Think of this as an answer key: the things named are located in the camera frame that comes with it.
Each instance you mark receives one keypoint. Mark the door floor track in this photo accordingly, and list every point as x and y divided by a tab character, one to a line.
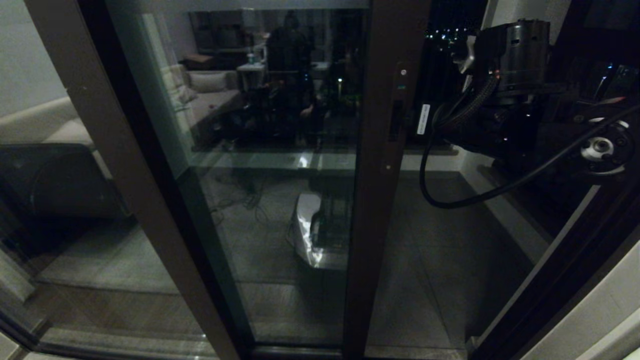
415	352

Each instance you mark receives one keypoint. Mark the brown framed sliding glass door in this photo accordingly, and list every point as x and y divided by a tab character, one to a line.
372	225

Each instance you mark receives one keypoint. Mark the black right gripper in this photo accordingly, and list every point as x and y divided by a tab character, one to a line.
422	120

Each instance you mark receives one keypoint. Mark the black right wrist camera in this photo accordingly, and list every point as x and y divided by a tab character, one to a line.
487	47

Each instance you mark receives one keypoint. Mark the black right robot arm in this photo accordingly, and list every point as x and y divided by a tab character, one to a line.
525	60

